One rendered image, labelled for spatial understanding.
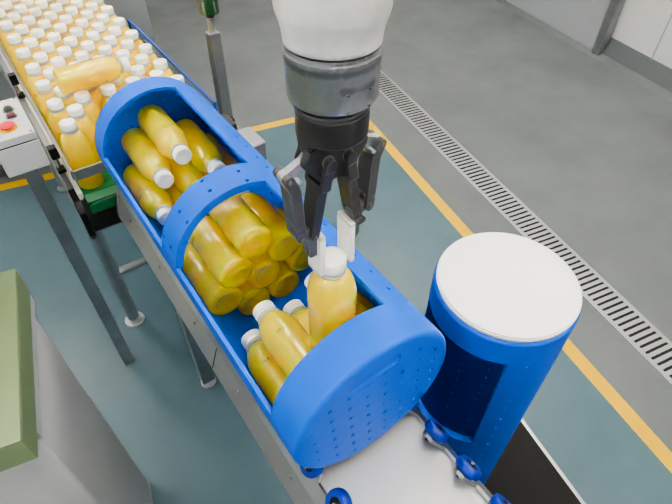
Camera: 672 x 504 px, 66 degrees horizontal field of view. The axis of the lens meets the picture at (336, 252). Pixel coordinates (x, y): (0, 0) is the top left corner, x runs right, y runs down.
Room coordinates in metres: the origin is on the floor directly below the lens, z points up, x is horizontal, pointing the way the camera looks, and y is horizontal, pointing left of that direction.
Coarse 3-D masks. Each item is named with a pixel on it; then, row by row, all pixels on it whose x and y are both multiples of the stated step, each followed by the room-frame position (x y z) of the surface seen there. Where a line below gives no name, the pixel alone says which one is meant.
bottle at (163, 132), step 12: (144, 108) 1.05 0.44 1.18; (156, 108) 1.05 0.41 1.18; (144, 120) 1.02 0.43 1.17; (156, 120) 1.00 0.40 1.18; (168, 120) 1.00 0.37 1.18; (144, 132) 1.01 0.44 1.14; (156, 132) 0.96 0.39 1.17; (168, 132) 0.95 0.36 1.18; (180, 132) 0.96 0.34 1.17; (156, 144) 0.94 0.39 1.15; (168, 144) 0.93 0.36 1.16; (180, 144) 0.93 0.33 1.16; (168, 156) 0.92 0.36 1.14
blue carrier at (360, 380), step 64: (128, 128) 1.04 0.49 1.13; (128, 192) 0.83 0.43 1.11; (192, 192) 0.70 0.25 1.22; (256, 192) 0.93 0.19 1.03; (256, 320) 0.62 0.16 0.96; (384, 320) 0.42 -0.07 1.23; (256, 384) 0.39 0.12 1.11; (320, 384) 0.34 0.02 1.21; (384, 384) 0.38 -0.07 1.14; (320, 448) 0.31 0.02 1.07
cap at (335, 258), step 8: (328, 248) 0.47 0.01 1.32; (336, 248) 0.47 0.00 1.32; (328, 256) 0.46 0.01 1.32; (336, 256) 0.46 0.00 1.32; (344, 256) 0.46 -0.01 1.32; (328, 264) 0.44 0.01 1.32; (336, 264) 0.44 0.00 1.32; (344, 264) 0.45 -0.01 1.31; (328, 272) 0.44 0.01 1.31; (336, 272) 0.44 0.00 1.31
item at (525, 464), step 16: (528, 432) 0.77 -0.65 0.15; (512, 448) 0.71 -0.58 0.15; (528, 448) 0.71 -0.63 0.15; (544, 448) 0.71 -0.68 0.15; (496, 464) 0.66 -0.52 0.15; (512, 464) 0.66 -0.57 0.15; (528, 464) 0.66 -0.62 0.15; (544, 464) 0.66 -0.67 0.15; (496, 480) 0.61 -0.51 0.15; (512, 480) 0.61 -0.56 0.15; (528, 480) 0.61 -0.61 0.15; (544, 480) 0.61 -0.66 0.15; (560, 480) 0.61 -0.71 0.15; (512, 496) 0.56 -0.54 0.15; (528, 496) 0.56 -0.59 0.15; (544, 496) 0.56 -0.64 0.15; (560, 496) 0.56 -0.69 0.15; (576, 496) 0.57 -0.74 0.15
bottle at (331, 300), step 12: (312, 276) 0.45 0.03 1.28; (324, 276) 0.44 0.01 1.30; (336, 276) 0.44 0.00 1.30; (348, 276) 0.45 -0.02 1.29; (312, 288) 0.44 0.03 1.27; (324, 288) 0.43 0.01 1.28; (336, 288) 0.43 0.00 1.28; (348, 288) 0.44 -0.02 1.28; (312, 300) 0.43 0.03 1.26; (324, 300) 0.43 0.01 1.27; (336, 300) 0.42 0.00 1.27; (348, 300) 0.43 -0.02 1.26; (312, 312) 0.43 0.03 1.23; (324, 312) 0.42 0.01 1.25; (336, 312) 0.42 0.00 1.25; (348, 312) 0.43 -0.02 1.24; (312, 324) 0.43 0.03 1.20; (324, 324) 0.42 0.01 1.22; (336, 324) 0.42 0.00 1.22; (312, 336) 0.44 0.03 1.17; (324, 336) 0.42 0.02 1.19
